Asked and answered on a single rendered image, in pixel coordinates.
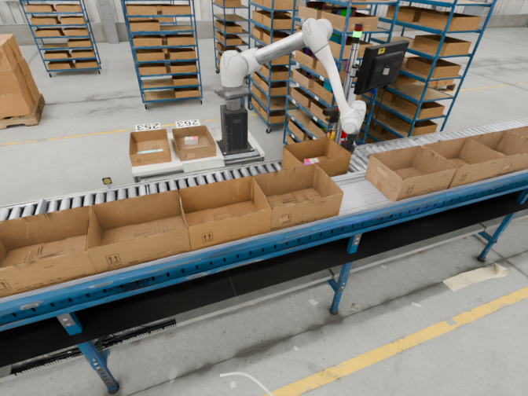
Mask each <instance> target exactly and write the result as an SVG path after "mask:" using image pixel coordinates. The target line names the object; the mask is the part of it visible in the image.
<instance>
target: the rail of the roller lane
mask: <svg viewBox="0 0 528 396"><path fill-rule="evenodd" d="M524 119H525V120H527V119H528V117H525V118H520V119H511V120H506V121H501V122H496V123H488V124H483V125H478V126H470V127H465V128H460V129H455V130H446V131H441V132H436V133H431V134H423V135H418V136H413V137H404V138H399V139H394V140H389V141H381V142H376V143H371V144H366V145H358V146H357V147H356V149H357V150H359V148H363V149H365V148H366V147H368V146H369V147H370V148H371V147H372V146H373V145H375V146H377V147H378V145H385V144H386V143H388V144H390V143H391V142H394V143H395V144H396V142H397V141H400V142H403V141H404V140H406V141H408V140H409V139H412V140H414V139H415V138H418V139H420V138H425V137H426V136H428V137H430V136H432V135H434V136H436V135H437V134H440V135H442V134H447V133H452V132H457V131H461V132H462V131H463V130H468V129H470V130H472V129H473V128H475V129H477V128H478V127H480V128H482V127H487V126H492V125H495V126H496V125H497V124H499V125H501V124H502V123H503V124H505V123H510V122H515V121H517V122H518V121H519V120H521V121H523V120H524ZM276 162H278V163H279V164H280V165H281V162H282V159H274V160H269V161H264V162H259V163H250V164H245V165H240V166H235V167H227V168H222V169H217V170H209V171H204V172H199V173H194V174H185V175H180V176H175V177H170V178H164V179H157V180H152V181H143V182H138V183H134V184H129V185H120V186H115V187H112V189H108V188H105V189H96V190H93V191H87V192H78V193H73V194H68V195H63V196H55V197H50V198H45V199H44V200H48V201H49V202H51V201H52V200H56V201H58V202H59V207H58V210H60V207H61V201H62V200H63V199H64V198H68V199H69V200H70V201H71V206H70V207H72V203H73V199H74V197H76V196H80V197H82V205H83V204H84V199H85V196H86V195H88V194H90V195H92V196H93V204H95V200H96V194H97V193H104V201H107V192H108V191H114V192H115V199H116V200H117V199H118V190H119V189H125V190H126V197H128V189H129V188H130V187H134V188H135V189H136V190H137V196H139V191H138V188H139V186H140V185H144V186H146V188H147V186H148V187H149V185H150V184H152V183H153V184H156V188H157V192H159V191H160V188H159V183H160V182H165V183H166V184H167V190H169V189H170V188H169V185H168V182H169V181H170V180H174V181H175V182H176V185H177V188H179V184H178V180H179V179H180V178H183V179H185V182H186V185H187V186H189V183H188V178H189V177H193V178H194V179H195V182H196V184H197V185H199V184H198V181H197V179H196V178H197V176H199V175H202V176H203V178H204V180H205V182H206V183H207V179H206V175H207V174H212V175H213V178H214V180H215V181H217V180H216V178H215V173H217V172H220V173H221V174H222V177H223V178H224V180H225V177H224V172H225V171H229V172H230V174H231V175H232V177H233V178H234V176H233V174H232V172H233V170H235V169H237V170H238V171H239V172H240V170H241V169H242V168H244V167H245V168H246V169H247V171H248V172H249V174H250V175H251V173H250V171H249V168H250V167H255V169H256V170H257V166H258V165H263V167H264V168H265V165H266V164H268V163H270V164H271V166H272V167H273V164H274V163H276ZM273 169H274V167H273ZM274 170H275V169H274ZM257 171H258V170H257ZM266 171H267V170H266ZM267 172H268V171H267ZM258 173H259V171H258ZM259 174H260V173H259ZM240 175H241V176H242V177H243V175H242V174H241V172H240ZM39 201H40V200H31V201H27V202H22V203H13V204H8V205H3V206H0V210H1V209H8V210H9V211H10V214H11V212H12V209H13V208H14V207H21V208H22V209H23V212H22V214H23V213H24V208H25V207H26V206H27V205H28V204H31V205H34V206H35V212H36V210H37V207H38V205H39ZM35 212H34V214H35ZM21 216H22V215H21Z"/></svg>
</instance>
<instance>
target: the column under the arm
mask: <svg viewBox="0 0 528 396"><path fill-rule="evenodd" d="M220 115H221V128H222V139H221V140H217V141H216V142H217V144H218V147H219V148H220V150H221V152H222V155H223V156H229V155H235V154H240V153H246V152H254V151H255V150H254V149H253V147H252V146H251V144H250V142H249V141H248V110H247V109H246V108H245V107H244V106H243V104H242V103H240V109H238V110H229V109H227V106H226V104H222V105H220Z"/></svg>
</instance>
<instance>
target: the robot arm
mask: <svg viewBox="0 0 528 396"><path fill-rule="evenodd" d="M331 36H332V24H331V23H330V21H329V20H326V19H319V20H315V19H314V18H309V19H308V20H306V21H305V22H304V23H303V24H302V31H300V32H297V33H295V34H293V35H290V36H288V37H287V38H283V39H281V40H280V41H277V42H275V43H272V44H270V45H268V46H265V47H263V48H261V49H255V48H252V49H248V50H245V51H244V52H242V53H238V52H237V51H236V50H228V51H225V52H224V53H223V54H222V58H221V61H220V73H221V81H222V88H219V89H217V90H216V94H223V95H225V97H234V96H238V95H242V94H249V91H247V90H245V89H244V86H243V79H244V77H245V76H246V75H249V74H251V73H253V72H256V71H258V70H259V69H261V68H262V65H263V64H265V63H266V62H269V61H272V60H274V59H277V58H278V57H282V56H284V55H286V54H289V53H292V52H294V51H296V50H299V49H302V48H303V47H306V46H307V47H310V49H311V50H312V51H313V53H314V55H315V56H316V57H317V59H318V60H319V61H320V62H321V63H322V64H323V66H324V68H325V69H326V71H327V73H328V77H329V79H330V82H331V84H332V89H333V92H334V95H335V99H336V102H337V105H338V107H339V110H340V113H341V116H340V117H339V118H340V121H341V124H342V128H343V131H344V132H345V133H346V137H345V138H344V148H345V149H346V150H347V151H349V152H351V155H353V153H354V150H355V148H356V147H357V145H356V144H355V140H356V138H357V137H358V133H359V132H360V129H361V125H362V123H363V121H364V117H365V110H366V106H365V102H364V101H354V102H353V103H352V105H351V106H349V105H348V104H347V101H346V99H345V97H344V93H343V88H342V85H341V82H340V78H339V73H338V70H337V68H336V64H335V61H334V60H333V57H332V53H331V50H330V47H329V44H328V40H329V39H330V38H331Z"/></svg>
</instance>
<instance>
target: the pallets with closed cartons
mask: <svg viewBox="0 0 528 396"><path fill-rule="evenodd" d="M453 80H454V79H447V80H440V81H433V82H429V84H428V86H430V87H432V88H435V89H436V90H437V89H438V88H439V87H440V86H446V88H447V89H442V90H440V91H442V92H449V91H454V88H455V86H456V84H455V83H453ZM44 105H45V99H44V97H43V95H42V93H39V90H38V88H37V86H36V84H35V81H34V79H33V77H32V74H31V70H30V68H29V66H28V63H27V61H26V60H25V59H24V57H22V53H21V51H20V48H19V46H18V45H17V41H16V39H15V37H14V35H13V34H5V35H0V130H4V129H5V128H7V126H8V125H14V124H21V123H24V124H25V125H26V126H27V127H30V126H36V125H39V121H40V119H41V115H42V110H43V108H44ZM20 116H23V117H22V118H20ZM10 117H12V119H10Z"/></svg>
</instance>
